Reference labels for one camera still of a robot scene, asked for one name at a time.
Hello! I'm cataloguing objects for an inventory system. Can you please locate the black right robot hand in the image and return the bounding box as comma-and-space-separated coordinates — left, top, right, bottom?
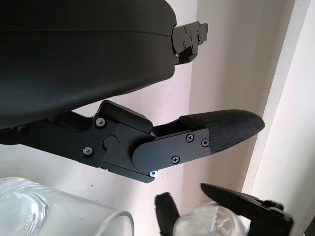
154, 183, 294, 236

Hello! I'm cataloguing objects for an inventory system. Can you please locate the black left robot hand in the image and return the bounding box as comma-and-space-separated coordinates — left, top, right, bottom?
0, 0, 265, 184

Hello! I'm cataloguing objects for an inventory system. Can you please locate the clear red-label water bottle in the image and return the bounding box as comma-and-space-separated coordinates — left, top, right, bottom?
172, 201, 252, 236

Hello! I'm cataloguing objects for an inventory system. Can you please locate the clear glass cup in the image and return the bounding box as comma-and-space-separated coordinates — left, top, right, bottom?
0, 176, 135, 236

